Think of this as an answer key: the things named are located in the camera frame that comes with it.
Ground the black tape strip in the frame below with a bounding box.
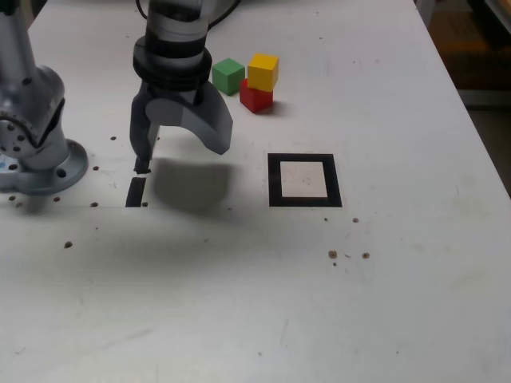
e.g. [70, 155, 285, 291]
[125, 159, 153, 208]

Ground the red cube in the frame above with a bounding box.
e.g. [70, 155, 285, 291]
[239, 77, 275, 116]

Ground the black tape square outline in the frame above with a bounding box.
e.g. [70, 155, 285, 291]
[266, 152, 343, 208]

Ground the green cube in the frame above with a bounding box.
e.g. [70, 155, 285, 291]
[211, 57, 246, 97]

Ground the yellow cube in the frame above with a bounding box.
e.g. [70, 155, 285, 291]
[247, 53, 280, 93]

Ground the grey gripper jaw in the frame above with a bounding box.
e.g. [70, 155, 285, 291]
[145, 85, 235, 156]
[129, 88, 161, 164]

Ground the brown cardboard box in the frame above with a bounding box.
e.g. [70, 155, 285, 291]
[429, 10, 490, 53]

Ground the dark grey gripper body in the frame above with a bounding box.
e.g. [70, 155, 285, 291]
[139, 78, 209, 105]

